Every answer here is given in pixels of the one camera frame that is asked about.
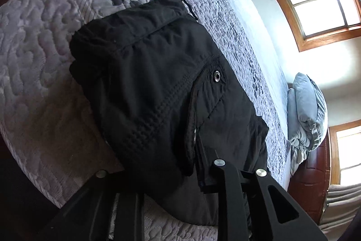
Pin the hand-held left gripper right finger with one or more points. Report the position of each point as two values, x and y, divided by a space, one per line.
234 201

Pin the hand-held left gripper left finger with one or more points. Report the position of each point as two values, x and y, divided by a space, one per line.
93 212

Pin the black pants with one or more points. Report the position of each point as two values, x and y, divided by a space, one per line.
155 74

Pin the dark wooden headboard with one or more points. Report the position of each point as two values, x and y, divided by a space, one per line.
313 181

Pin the folded grey duvet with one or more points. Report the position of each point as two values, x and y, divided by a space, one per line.
296 142

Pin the striped grey curtain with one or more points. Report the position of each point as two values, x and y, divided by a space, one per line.
341 201

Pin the narrow wooden framed window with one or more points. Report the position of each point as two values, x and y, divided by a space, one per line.
348 150

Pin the grey pillow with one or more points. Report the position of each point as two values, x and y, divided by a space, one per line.
308 99

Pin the bed with purple quilt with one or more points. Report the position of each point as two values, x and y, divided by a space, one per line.
36 46

